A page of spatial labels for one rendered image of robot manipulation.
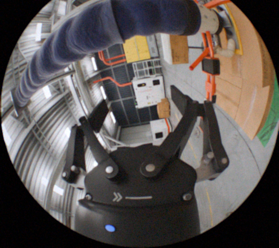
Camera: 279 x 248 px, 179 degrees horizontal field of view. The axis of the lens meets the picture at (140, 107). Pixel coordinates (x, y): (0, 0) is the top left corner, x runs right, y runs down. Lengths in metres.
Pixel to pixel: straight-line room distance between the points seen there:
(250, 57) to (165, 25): 0.51
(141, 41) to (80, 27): 7.43
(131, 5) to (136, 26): 0.09
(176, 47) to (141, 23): 1.57
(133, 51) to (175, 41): 6.00
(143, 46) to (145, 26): 7.35
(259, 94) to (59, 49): 1.34
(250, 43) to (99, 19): 0.70
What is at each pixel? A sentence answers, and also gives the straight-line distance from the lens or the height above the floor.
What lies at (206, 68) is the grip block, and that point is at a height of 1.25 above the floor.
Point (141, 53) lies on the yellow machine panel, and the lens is 7.66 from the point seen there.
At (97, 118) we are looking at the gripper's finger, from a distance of 0.16.
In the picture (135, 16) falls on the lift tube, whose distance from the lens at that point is 0.33.
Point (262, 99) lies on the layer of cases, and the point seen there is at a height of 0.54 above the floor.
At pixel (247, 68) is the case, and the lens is 0.69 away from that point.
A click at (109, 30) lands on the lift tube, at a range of 0.34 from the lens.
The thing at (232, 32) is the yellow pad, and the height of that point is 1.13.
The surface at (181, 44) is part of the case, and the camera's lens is 1.91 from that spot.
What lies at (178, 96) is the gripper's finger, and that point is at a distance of 0.16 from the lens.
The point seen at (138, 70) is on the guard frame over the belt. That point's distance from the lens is 7.70.
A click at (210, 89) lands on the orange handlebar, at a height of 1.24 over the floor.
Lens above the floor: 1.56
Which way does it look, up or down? 5 degrees up
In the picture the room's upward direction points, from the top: 101 degrees counter-clockwise
